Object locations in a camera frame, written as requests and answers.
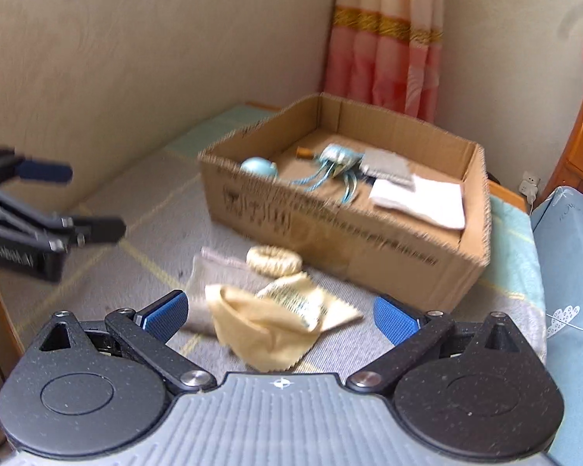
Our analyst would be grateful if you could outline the pink patterned curtain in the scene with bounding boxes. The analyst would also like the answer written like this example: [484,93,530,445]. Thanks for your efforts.
[323,0,446,124]

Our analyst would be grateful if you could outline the light blue pillow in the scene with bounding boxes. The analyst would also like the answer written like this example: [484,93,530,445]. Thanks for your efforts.
[531,186,583,466]

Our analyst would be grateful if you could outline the white cloth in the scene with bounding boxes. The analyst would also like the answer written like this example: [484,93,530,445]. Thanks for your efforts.
[368,175,467,230]

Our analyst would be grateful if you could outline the printed cream cloth pouch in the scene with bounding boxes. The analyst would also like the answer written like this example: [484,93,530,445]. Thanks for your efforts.
[257,274,327,332]

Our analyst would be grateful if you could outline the patterned sachet with teal cord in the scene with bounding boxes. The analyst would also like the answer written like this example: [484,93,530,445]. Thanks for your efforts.
[290,143,366,205]

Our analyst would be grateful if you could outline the white wall socket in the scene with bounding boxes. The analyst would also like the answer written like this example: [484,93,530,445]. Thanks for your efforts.
[519,172,541,205]

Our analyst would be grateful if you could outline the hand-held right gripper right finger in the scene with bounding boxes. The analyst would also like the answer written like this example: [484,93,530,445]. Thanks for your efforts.
[347,296,523,394]

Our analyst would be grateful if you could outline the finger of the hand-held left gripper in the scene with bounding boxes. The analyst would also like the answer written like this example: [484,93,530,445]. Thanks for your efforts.
[0,194,127,253]
[0,148,73,185]

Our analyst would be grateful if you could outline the cardboard box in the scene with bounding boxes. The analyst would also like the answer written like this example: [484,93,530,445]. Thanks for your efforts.
[197,92,492,312]

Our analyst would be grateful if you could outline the pale blue plush ball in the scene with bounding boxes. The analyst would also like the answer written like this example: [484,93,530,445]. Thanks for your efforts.
[240,156,279,181]

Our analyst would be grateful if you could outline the cream scrunchie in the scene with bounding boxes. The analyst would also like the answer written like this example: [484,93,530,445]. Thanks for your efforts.
[246,245,303,277]

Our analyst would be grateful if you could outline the yellow cloth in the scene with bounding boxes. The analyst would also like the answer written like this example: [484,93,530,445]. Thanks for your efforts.
[204,272,365,370]

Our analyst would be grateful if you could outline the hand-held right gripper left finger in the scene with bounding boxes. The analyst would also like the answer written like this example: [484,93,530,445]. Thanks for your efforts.
[39,290,218,395]

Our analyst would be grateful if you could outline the grey linen pouch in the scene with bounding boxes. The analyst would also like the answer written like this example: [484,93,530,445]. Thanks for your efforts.
[187,247,254,337]
[358,148,417,188]

